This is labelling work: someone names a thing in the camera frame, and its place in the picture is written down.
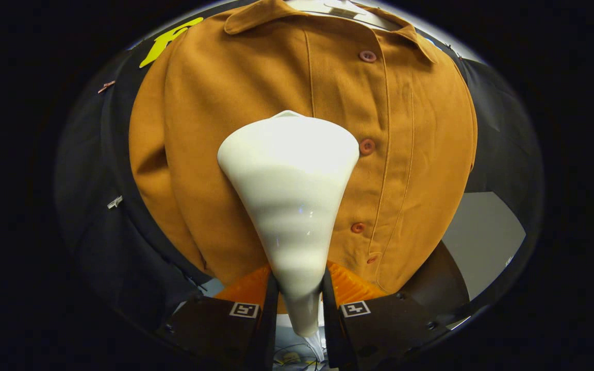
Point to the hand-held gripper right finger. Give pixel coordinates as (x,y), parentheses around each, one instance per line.
(330,330)

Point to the white mannequin torso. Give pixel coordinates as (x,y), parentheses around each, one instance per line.
(348,11)

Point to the orange button shirt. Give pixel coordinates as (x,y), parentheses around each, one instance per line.
(276,72)

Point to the silver clip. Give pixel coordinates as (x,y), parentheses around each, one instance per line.
(115,202)

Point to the white garment steamer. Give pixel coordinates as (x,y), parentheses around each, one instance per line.
(289,196)

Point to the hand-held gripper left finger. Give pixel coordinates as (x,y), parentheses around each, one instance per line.
(268,330)

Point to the grey side table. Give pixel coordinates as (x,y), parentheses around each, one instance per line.
(482,237)

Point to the red clip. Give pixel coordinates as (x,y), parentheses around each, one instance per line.
(106,86)

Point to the black backdrop cloth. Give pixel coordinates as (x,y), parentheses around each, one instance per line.
(101,232)

